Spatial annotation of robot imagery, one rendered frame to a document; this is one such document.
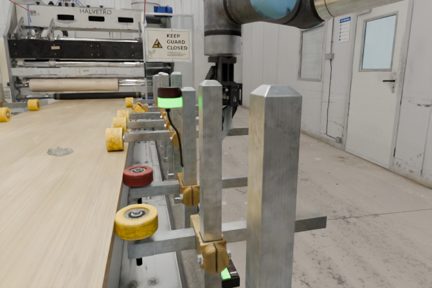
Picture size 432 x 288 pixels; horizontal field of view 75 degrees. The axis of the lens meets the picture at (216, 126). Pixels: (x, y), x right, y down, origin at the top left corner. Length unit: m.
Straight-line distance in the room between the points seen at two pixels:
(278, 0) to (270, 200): 0.42
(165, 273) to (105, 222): 0.36
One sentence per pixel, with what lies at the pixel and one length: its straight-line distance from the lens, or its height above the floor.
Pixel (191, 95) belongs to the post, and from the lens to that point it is 0.73.
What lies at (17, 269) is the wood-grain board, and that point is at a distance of 0.52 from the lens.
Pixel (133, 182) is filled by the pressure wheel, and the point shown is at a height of 0.89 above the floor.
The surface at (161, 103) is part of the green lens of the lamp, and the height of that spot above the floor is 1.10.
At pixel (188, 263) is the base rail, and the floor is 0.70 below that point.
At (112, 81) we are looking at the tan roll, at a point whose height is 1.08.
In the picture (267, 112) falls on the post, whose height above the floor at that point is 1.14.
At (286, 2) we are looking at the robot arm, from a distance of 0.61.
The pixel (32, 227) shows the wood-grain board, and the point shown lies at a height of 0.90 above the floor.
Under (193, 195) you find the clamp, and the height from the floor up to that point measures 0.85.
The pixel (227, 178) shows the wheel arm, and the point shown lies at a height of 0.86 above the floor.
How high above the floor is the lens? 1.17
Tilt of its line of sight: 11 degrees down
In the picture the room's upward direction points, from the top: straight up
